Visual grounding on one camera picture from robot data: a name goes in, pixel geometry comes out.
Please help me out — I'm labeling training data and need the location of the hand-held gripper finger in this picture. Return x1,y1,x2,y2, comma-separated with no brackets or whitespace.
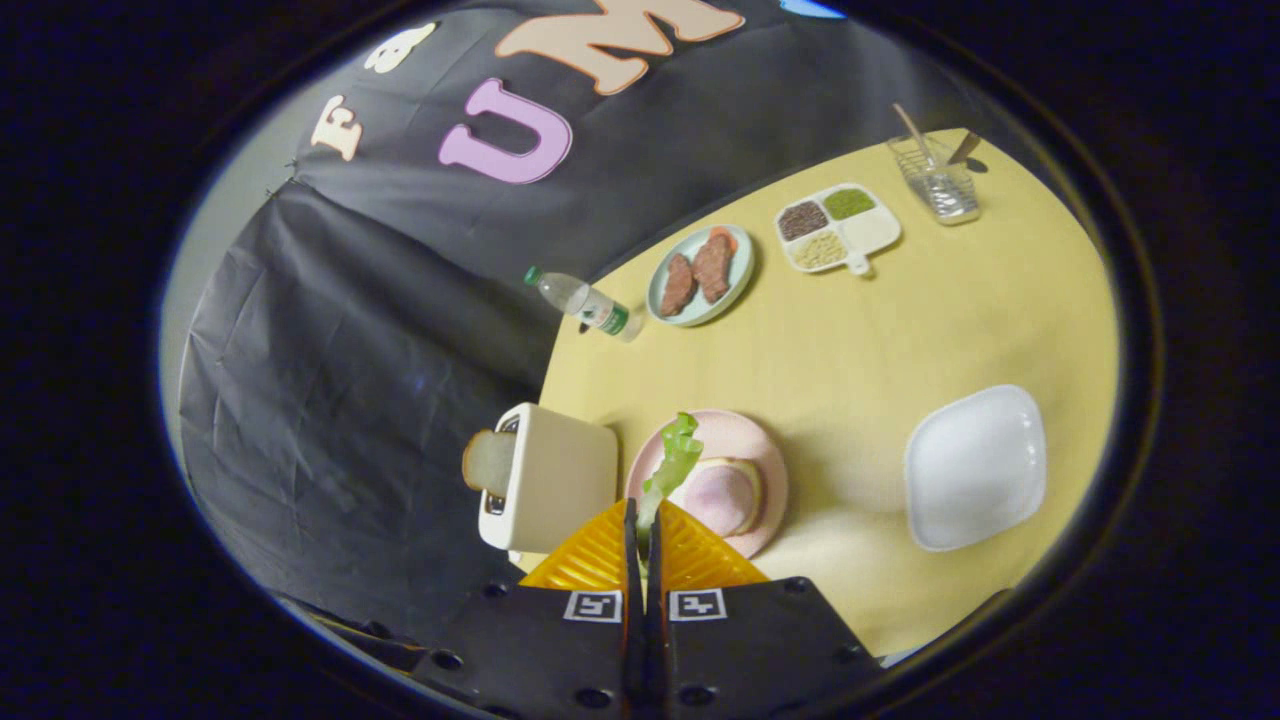
648,497,881,720
415,497,651,720

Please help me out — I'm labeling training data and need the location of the green lettuce leaf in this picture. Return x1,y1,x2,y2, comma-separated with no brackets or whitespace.
637,412,705,531

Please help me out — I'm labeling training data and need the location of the toasted bread slice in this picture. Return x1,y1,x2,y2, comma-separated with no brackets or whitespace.
461,428,519,497

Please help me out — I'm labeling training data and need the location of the ham topped bread slice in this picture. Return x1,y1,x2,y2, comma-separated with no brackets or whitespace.
668,456,766,538

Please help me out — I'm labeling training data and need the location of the cream toaster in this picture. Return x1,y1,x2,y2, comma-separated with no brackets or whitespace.
478,402,620,554

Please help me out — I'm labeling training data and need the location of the pink round plate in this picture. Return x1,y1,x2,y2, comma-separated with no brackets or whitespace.
626,408,789,559

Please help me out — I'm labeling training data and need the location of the pale green round plate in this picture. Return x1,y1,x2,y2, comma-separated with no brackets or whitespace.
647,223,756,328

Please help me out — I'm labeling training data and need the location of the clear plastic water bottle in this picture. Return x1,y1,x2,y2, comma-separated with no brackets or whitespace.
523,265,644,344

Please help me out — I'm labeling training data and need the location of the white square plate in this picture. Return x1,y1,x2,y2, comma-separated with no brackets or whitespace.
904,384,1048,553

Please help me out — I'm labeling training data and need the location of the yellow soybeans heap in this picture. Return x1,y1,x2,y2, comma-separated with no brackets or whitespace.
792,232,849,271

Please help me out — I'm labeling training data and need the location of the dark brown beans heap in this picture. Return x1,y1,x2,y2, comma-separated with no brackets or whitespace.
778,200,830,242

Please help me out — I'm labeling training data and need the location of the white divided tray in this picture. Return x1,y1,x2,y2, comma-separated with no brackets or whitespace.
774,182,903,277

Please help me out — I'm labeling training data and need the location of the clear glass utensil holder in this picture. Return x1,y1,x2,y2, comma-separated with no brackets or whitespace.
887,133,982,227

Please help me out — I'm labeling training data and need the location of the wooden utensil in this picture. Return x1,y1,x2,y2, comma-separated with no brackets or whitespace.
893,103,936,166

